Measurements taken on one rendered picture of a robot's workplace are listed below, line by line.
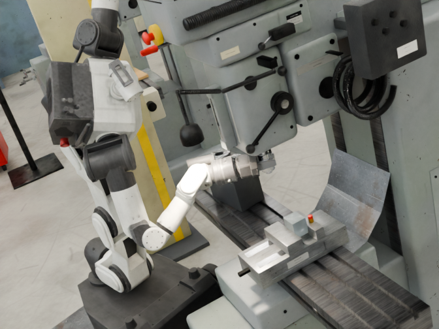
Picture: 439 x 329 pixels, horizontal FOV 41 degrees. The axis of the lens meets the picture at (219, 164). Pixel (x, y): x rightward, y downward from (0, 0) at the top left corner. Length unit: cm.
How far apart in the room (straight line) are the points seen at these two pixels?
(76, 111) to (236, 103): 50
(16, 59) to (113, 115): 892
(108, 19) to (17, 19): 871
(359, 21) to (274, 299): 95
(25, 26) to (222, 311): 894
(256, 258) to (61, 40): 191
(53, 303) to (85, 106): 229
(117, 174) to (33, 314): 226
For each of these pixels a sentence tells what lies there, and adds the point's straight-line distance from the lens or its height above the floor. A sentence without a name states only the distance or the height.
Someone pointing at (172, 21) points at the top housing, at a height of 180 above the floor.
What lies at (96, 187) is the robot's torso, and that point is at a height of 118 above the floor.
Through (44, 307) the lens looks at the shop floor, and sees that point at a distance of 403.
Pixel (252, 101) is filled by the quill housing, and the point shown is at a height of 149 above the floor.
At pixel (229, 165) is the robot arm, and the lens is 195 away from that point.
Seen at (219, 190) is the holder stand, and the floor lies 96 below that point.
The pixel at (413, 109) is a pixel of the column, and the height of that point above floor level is 129.
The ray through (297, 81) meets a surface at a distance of 183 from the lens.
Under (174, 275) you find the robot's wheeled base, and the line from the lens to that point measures 276.
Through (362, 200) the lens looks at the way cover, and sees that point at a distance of 221.
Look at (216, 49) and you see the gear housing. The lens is 168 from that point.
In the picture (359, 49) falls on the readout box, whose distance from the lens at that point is 166.
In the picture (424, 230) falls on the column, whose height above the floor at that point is 83.
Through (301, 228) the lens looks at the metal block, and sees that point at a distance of 199.
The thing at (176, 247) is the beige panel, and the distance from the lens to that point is 395.
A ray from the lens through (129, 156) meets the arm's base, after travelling 186.
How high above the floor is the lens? 213
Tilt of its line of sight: 26 degrees down
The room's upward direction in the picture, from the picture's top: 17 degrees counter-clockwise
